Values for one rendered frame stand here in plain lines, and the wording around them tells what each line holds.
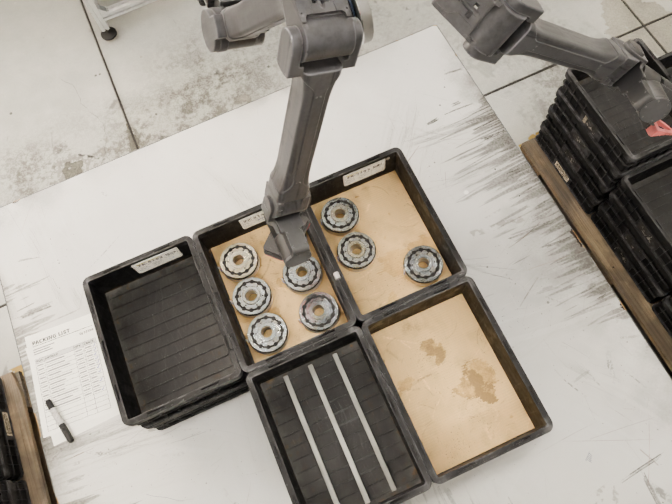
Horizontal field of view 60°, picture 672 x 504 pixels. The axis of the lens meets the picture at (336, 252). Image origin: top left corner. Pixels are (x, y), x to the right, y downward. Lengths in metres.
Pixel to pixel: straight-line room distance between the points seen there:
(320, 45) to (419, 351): 0.91
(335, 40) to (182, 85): 2.23
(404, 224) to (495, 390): 0.49
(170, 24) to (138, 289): 1.88
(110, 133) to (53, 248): 1.12
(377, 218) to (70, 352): 0.95
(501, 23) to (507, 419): 0.93
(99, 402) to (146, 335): 0.26
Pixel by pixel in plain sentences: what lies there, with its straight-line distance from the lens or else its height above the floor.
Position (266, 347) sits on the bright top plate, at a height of 0.86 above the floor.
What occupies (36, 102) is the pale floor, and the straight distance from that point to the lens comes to 3.27.
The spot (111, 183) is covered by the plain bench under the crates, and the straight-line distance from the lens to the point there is 2.00.
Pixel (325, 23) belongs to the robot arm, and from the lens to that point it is 0.83.
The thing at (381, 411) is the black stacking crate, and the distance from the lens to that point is 1.49.
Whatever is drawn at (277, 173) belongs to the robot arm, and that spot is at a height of 1.39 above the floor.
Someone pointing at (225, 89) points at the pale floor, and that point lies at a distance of 2.95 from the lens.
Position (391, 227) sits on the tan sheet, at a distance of 1.61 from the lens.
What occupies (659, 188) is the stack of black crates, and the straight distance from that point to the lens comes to 2.37.
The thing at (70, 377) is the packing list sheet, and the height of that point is 0.70.
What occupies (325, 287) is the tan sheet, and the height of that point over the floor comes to 0.83.
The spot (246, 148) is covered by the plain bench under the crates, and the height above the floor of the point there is 0.70.
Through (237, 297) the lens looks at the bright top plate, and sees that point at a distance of 1.55.
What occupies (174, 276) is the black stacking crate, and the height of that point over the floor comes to 0.83.
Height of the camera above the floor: 2.31
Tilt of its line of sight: 69 degrees down
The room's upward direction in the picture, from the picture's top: 11 degrees counter-clockwise
